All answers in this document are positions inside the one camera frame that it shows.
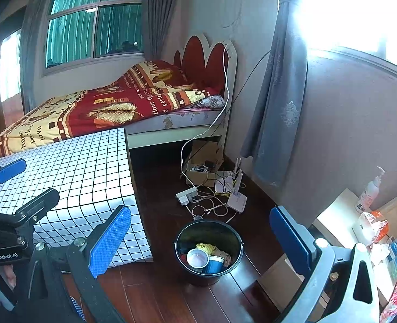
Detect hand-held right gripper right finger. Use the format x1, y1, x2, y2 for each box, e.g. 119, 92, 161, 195
269, 205, 381, 323

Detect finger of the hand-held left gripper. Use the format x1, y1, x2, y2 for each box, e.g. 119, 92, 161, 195
0, 159, 27, 209
3, 188, 61, 239

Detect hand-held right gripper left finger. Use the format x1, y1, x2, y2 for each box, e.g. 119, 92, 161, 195
26, 205, 132, 323

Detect black bucket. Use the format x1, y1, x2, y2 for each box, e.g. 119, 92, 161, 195
172, 220, 244, 286

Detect blue patterned paper cup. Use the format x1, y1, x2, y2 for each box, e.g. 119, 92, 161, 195
203, 256, 225, 275

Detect yellow cloth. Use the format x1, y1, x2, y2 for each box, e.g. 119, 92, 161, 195
196, 242, 216, 255

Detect red and white paper cup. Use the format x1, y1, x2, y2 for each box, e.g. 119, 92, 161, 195
186, 248, 210, 270

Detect person's left hand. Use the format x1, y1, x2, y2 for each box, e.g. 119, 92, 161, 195
0, 265, 17, 290

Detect white checked tablecloth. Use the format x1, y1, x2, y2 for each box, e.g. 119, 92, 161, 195
0, 127, 154, 270

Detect white router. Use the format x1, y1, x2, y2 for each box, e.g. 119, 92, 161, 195
215, 156, 248, 214

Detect blue white striped cloth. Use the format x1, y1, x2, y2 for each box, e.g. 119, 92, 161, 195
70, 296, 87, 322

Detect white orange tissue pack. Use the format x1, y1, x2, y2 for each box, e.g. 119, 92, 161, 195
352, 210, 389, 244

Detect white power strip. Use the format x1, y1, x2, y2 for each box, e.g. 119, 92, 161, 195
176, 187, 199, 206

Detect white pump lotion bottle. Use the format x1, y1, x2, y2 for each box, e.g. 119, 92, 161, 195
355, 166, 386, 214

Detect red yellow printed blanket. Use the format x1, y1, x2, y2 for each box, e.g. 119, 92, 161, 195
0, 60, 221, 162

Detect narrow bright window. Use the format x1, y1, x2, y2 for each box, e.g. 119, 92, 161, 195
0, 30, 22, 101

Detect cardboard box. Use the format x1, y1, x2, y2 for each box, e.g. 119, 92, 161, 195
185, 139, 224, 187

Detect grey curtain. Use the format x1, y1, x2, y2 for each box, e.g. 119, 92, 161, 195
19, 0, 56, 115
240, 0, 308, 187
143, 0, 186, 64

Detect pale mattress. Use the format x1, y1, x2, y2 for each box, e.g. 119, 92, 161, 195
126, 108, 226, 133

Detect green window curtain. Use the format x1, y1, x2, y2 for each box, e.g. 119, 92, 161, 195
47, 0, 143, 64

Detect floral pillow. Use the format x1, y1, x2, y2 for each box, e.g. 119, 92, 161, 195
192, 95, 226, 109

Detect large sliding window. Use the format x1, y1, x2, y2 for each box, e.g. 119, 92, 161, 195
44, 0, 145, 69

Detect small dark object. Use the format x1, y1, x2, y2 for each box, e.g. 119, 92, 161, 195
116, 40, 139, 52

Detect tangled white cables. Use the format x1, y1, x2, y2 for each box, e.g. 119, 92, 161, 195
185, 165, 240, 224

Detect white power cable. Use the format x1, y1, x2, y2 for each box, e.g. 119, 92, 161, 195
180, 43, 232, 189

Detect white bed frame red headboard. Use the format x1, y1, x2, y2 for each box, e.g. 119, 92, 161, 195
125, 34, 238, 150

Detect bright window grey frame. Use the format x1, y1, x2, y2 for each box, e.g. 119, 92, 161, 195
299, 0, 397, 66

